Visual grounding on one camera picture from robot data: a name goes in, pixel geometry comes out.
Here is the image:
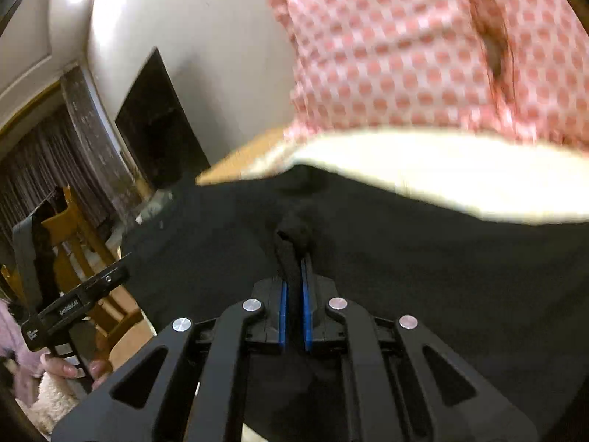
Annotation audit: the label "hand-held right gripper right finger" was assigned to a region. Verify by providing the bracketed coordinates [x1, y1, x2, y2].
[300, 258, 539, 442]

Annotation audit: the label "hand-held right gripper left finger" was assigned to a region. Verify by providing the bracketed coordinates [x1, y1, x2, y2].
[52, 278, 289, 442]

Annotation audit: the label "black pants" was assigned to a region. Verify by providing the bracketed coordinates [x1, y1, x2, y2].
[120, 164, 589, 442]

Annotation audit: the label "person's pink sleeved forearm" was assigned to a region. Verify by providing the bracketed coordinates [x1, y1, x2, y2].
[0, 298, 45, 406]

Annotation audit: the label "wooden chair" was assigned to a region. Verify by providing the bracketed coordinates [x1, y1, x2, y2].
[0, 186, 144, 372]

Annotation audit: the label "brown curtain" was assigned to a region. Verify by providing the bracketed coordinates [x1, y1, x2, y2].
[0, 104, 111, 259]

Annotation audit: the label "wooden table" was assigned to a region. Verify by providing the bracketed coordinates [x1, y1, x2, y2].
[195, 128, 295, 187]

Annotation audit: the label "dark fireplace opening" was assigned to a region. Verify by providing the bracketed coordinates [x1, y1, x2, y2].
[114, 47, 211, 190]

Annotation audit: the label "pink checkered blanket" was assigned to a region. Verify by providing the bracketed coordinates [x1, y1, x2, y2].
[248, 0, 589, 225]

